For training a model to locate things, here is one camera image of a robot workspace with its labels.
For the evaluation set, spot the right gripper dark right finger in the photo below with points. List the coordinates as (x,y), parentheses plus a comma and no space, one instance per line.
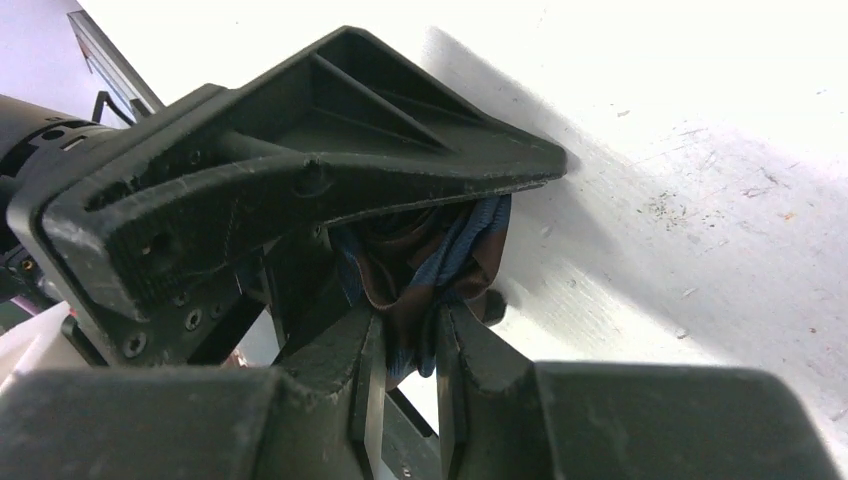
(504,416)

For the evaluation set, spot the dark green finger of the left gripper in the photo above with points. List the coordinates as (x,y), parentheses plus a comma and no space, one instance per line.
(364,131)

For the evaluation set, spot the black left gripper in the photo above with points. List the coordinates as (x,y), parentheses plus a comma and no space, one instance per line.
(156,234)

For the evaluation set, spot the blue brown striped tie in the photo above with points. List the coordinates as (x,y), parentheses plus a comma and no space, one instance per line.
(408,265)

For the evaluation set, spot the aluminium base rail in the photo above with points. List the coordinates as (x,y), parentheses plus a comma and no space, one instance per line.
(125,93)

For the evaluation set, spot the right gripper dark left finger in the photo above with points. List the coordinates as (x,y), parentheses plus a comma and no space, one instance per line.
(317,415)

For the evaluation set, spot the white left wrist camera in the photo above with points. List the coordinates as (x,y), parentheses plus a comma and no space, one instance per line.
(38,344)

